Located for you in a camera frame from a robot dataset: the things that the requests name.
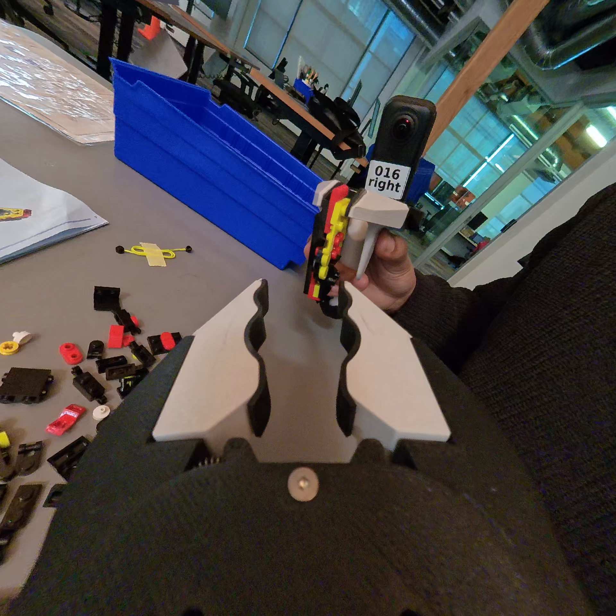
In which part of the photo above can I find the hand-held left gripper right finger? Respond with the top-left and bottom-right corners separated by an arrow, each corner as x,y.
336,283 -> 451,450

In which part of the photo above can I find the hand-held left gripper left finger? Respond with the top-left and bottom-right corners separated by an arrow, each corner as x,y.
153,278 -> 271,442

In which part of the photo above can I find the partly built lego car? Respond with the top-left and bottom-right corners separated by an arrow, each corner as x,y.
303,185 -> 352,301

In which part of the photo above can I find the pile of loose lego pieces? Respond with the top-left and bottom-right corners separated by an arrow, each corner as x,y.
0,286 -> 184,564

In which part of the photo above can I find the lego instruction booklet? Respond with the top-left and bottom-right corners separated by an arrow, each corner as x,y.
0,159 -> 109,265

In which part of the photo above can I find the person's right hand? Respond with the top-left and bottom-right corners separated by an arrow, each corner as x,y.
304,230 -> 417,314

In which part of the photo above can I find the blue jacket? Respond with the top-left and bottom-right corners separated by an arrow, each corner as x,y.
404,158 -> 436,193

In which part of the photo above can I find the wooden desk with black legs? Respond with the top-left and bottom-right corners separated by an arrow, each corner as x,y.
96,0 -> 253,85
250,70 -> 369,167

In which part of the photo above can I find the black bag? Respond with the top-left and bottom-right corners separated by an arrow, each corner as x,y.
308,89 -> 366,159

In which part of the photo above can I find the small blue bin with pens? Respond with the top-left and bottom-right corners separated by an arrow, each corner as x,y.
294,58 -> 318,104

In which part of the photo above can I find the blue plastic bin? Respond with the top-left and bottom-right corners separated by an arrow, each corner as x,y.
110,57 -> 333,270

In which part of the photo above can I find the black office chair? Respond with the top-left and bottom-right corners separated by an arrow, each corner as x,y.
212,53 -> 263,118

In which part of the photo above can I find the clear plastic bag with paper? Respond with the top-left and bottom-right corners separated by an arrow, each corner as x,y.
0,19 -> 116,145

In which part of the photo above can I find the wooden post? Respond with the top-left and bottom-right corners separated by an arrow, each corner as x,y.
423,0 -> 549,152

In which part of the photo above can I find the yellow string with tape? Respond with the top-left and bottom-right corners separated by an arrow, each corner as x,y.
115,242 -> 193,267

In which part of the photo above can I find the dark ceiling duct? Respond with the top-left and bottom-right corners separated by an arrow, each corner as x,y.
522,0 -> 616,70

